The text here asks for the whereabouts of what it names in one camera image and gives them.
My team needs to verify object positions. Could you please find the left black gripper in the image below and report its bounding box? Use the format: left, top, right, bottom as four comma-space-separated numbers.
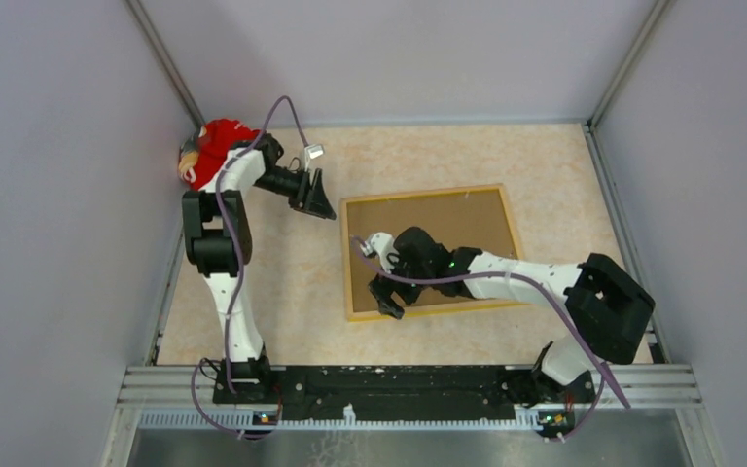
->
253, 165, 336, 219

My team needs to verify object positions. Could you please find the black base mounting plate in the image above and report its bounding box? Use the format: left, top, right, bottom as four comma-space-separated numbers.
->
212, 365, 594, 422

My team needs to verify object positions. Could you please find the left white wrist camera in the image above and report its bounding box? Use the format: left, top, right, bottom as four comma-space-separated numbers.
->
300, 144, 325, 171

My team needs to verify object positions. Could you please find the brown cardboard backing board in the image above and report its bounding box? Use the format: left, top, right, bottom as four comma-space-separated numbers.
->
346, 189, 520, 316

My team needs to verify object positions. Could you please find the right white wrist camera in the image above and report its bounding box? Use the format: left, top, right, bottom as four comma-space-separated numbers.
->
362, 232, 400, 272

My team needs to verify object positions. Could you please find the aluminium rail with cable duct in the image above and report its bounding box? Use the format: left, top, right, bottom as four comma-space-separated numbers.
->
117, 364, 703, 432

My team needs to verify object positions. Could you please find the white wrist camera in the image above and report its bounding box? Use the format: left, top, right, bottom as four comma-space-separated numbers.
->
300, 144, 325, 171
362, 232, 400, 272

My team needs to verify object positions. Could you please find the yellow wooden picture frame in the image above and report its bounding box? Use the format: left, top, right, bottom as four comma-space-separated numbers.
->
338, 183, 527, 324

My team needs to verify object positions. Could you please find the red crumpled cloth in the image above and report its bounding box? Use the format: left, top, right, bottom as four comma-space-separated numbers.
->
177, 119, 260, 191

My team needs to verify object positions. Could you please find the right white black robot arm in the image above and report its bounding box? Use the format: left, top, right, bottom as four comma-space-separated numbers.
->
352, 227, 656, 408

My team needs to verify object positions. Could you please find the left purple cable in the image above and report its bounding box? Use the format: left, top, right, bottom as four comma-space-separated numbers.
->
190, 95, 311, 442

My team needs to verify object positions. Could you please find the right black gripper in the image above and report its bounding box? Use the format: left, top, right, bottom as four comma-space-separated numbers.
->
369, 246, 434, 317

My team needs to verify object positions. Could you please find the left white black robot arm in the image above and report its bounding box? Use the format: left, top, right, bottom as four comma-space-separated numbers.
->
181, 131, 337, 403

